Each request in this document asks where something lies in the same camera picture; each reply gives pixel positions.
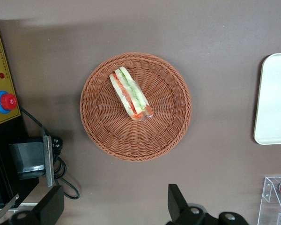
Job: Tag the round brown wicker basket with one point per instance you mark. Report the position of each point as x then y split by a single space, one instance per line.
154 131

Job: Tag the cream plastic tray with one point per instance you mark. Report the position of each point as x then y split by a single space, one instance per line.
276 98

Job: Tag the vegetable sandwich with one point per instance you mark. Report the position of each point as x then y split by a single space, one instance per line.
128 93

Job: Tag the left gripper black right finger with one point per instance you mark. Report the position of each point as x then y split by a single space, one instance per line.
175 201

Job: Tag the grey block with metal plate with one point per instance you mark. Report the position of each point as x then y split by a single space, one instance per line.
30 159

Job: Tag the black machine with yellow panel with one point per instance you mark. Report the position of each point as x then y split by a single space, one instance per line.
2 150

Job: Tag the red emergency stop button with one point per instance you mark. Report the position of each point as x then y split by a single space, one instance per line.
7 102

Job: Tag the clear acrylic bottle rack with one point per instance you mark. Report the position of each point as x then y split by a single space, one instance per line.
269 201

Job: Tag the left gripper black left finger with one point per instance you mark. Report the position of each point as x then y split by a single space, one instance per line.
50 206

